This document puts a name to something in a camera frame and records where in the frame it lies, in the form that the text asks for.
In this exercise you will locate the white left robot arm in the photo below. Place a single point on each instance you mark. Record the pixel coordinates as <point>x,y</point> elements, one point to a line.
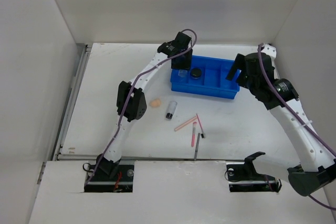
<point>131,102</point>

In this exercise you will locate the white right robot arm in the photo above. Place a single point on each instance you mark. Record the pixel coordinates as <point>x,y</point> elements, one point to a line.
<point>316,167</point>

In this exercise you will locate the thin pink brush black tip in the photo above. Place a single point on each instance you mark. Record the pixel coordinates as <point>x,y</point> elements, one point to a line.
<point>201,127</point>

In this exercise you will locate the beige pink pencil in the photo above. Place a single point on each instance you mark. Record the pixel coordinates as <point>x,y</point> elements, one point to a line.
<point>185,123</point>

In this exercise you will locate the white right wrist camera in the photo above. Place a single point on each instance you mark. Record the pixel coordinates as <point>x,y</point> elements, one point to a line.
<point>269,50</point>

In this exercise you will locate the peach makeup sponge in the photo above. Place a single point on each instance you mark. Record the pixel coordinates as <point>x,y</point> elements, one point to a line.
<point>155,103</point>

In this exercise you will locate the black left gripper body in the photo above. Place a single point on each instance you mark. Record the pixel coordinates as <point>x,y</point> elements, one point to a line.
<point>183,63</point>

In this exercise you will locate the grey makeup pen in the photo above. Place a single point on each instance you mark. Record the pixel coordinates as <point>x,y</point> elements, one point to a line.
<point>197,145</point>

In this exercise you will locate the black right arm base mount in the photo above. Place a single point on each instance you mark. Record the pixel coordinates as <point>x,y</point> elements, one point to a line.
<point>243,178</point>

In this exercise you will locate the black round compact jar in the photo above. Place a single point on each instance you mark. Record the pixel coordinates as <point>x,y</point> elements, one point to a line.
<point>196,73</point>

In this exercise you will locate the aluminium rail right edge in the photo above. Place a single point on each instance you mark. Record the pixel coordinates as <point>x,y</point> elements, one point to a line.
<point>276,62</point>

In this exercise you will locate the blue plastic organizer tray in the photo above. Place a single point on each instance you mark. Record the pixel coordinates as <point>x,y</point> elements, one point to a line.
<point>213,81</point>

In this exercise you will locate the clear bottle black cap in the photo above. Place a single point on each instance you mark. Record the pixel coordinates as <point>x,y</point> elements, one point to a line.
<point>171,109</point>

